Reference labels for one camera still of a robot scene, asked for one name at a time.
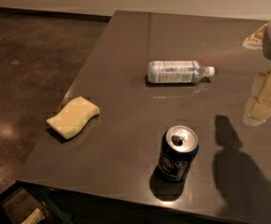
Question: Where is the yellow object under table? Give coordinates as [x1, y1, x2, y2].
[21, 208, 45, 224]

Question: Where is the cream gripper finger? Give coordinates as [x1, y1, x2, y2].
[243, 73, 265, 127]
[247, 64, 271, 123]

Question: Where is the blue pepsi can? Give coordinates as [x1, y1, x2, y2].
[158, 125, 199, 182]

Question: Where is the white snack wrapper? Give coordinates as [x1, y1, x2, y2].
[242, 23, 267, 50]

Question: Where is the clear plastic water bottle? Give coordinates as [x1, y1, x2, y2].
[147, 61, 215, 84]

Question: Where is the yellow sponge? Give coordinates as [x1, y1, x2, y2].
[46, 96, 100, 140]

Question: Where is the dark table frame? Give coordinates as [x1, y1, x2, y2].
[0, 183, 65, 224]

